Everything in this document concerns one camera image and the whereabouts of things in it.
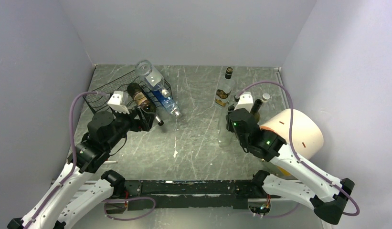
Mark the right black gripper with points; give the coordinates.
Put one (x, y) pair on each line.
(229, 126)

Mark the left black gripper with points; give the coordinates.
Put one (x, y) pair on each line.
(148, 118)

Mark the tall clear bottle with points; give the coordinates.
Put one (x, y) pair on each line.
(224, 136)

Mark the blue square bottle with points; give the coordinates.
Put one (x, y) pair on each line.
(168, 103)

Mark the brown label wine bottle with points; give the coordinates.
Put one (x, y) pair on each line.
(141, 99)

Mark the round clear silver-cap bottle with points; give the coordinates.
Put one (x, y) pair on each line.
(151, 77)

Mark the black wire wine rack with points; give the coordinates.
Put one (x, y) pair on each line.
(97, 103)

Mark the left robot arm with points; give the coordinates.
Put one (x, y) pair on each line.
(57, 209)

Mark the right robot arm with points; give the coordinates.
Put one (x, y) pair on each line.
(314, 188)

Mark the dark green wine bottle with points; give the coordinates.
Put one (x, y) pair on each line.
(255, 109)

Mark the small clear capped bottle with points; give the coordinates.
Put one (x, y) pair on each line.
(266, 97)

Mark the clear gold label bottle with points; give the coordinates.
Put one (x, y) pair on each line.
(224, 88)

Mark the red white pen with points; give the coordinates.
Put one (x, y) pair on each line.
(110, 162)

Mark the white orange cylinder container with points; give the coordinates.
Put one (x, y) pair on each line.
(306, 135)

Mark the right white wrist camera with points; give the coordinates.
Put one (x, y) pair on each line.
(246, 101)

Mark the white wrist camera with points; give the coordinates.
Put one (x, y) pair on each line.
(246, 101)
(118, 102)

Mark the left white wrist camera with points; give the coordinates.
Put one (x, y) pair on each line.
(118, 102)

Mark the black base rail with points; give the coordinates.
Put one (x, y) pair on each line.
(236, 194)

